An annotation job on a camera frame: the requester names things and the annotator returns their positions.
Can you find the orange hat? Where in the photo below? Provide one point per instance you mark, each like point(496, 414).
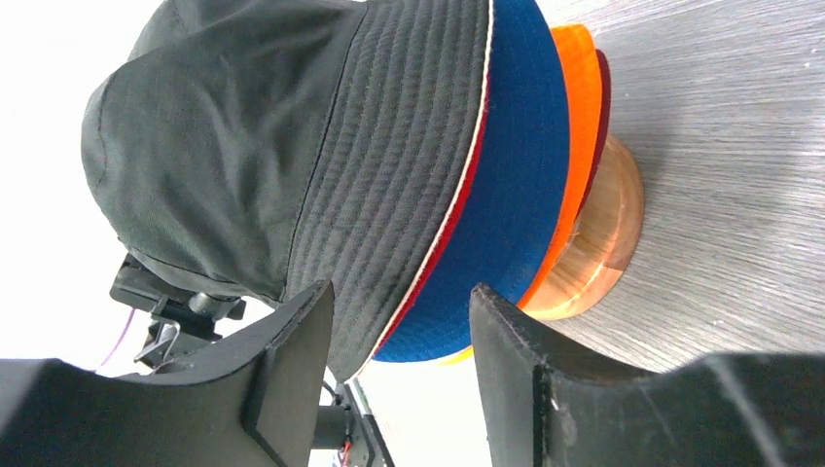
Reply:
point(580, 69)

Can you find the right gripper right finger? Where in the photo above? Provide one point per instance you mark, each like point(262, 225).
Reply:
point(551, 401)

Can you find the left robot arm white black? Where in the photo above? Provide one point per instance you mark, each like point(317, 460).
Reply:
point(182, 322)

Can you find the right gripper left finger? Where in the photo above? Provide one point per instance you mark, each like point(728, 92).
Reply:
point(250, 399)

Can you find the black hat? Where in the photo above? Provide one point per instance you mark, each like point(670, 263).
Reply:
point(251, 148)

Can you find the blue hat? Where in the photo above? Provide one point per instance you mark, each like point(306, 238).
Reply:
point(509, 219)

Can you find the wooden hat stand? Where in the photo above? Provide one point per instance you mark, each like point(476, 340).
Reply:
point(603, 243)

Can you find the dark red bucket hat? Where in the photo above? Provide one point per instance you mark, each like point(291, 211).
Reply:
point(603, 122)

